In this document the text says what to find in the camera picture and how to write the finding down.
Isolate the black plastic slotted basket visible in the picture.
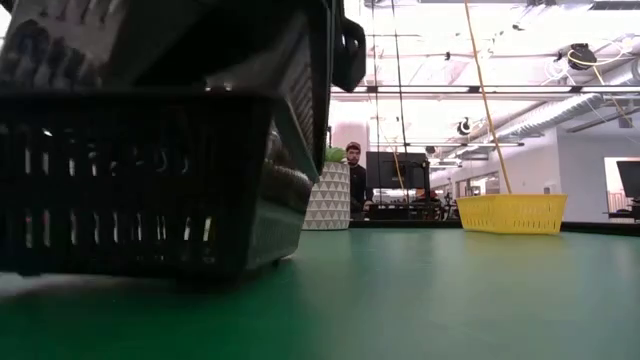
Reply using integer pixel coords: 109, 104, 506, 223
0, 91, 315, 289
0, 0, 367, 184

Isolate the yellow plastic slotted basket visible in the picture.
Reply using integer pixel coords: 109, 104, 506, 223
455, 193, 569, 235

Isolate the succulent in patterned white pot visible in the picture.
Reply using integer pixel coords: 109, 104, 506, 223
302, 146, 352, 231

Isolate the person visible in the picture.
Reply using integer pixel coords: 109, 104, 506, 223
344, 141, 375, 221

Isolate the black computer monitor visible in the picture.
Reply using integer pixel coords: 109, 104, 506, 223
365, 151, 431, 191

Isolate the dark background desk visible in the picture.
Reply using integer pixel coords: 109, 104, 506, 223
367, 201, 444, 221

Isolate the long black hanging cable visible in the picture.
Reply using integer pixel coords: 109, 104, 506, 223
391, 0, 409, 204

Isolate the long yellow hanging cable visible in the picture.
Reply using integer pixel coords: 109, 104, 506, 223
463, 0, 513, 196

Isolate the dark wall screen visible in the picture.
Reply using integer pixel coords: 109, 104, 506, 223
615, 160, 640, 200

